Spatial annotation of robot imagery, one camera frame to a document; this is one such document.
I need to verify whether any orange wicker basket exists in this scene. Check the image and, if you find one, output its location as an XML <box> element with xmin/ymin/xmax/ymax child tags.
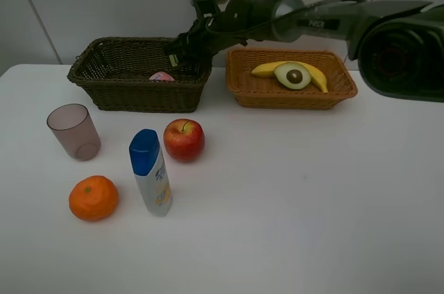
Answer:
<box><xmin>226</xmin><ymin>48</ymin><xmax>358</xmax><ymax>110</ymax></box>

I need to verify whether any red apple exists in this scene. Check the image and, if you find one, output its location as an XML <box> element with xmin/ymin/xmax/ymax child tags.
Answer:
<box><xmin>163</xmin><ymin>119</ymin><xmax>205</xmax><ymax>162</ymax></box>

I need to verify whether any orange mandarin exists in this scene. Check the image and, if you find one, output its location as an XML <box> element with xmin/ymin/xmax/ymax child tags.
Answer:
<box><xmin>69</xmin><ymin>175</ymin><xmax>119</xmax><ymax>222</ymax></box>

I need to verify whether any dark green bottle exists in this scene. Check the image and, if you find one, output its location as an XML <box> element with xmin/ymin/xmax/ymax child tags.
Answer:
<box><xmin>167</xmin><ymin>54</ymin><xmax>212</xmax><ymax>82</ymax></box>

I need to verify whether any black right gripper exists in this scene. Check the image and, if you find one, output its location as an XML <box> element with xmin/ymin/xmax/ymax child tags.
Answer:
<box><xmin>164</xmin><ymin>17</ymin><xmax>243</xmax><ymax>62</ymax></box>

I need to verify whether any white blue shampoo bottle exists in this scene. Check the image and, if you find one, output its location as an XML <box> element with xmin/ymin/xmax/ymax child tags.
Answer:
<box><xmin>129</xmin><ymin>129</ymin><xmax>173</xmax><ymax>216</ymax></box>

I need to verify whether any dark brown wicker basket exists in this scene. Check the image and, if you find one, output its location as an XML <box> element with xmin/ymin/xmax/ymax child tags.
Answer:
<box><xmin>67</xmin><ymin>37</ymin><xmax>211</xmax><ymax>113</ymax></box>

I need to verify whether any halved avocado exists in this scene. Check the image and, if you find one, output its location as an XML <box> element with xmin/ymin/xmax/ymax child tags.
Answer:
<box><xmin>273</xmin><ymin>62</ymin><xmax>311</xmax><ymax>90</ymax></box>

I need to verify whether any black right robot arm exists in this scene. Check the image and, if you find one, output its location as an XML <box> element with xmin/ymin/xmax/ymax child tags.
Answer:
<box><xmin>164</xmin><ymin>0</ymin><xmax>443</xmax><ymax>102</ymax></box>

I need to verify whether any translucent pink plastic cup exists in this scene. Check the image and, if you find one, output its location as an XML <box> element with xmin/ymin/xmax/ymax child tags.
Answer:
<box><xmin>46</xmin><ymin>103</ymin><xmax>101</xmax><ymax>161</ymax></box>

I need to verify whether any yellow banana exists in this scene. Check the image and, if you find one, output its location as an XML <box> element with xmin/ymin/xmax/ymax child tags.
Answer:
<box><xmin>251</xmin><ymin>61</ymin><xmax>328</xmax><ymax>93</ymax></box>

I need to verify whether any pink soap bottle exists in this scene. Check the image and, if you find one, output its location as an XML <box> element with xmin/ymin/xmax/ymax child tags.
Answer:
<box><xmin>149</xmin><ymin>71</ymin><xmax>175</xmax><ymax>81</ymax></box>

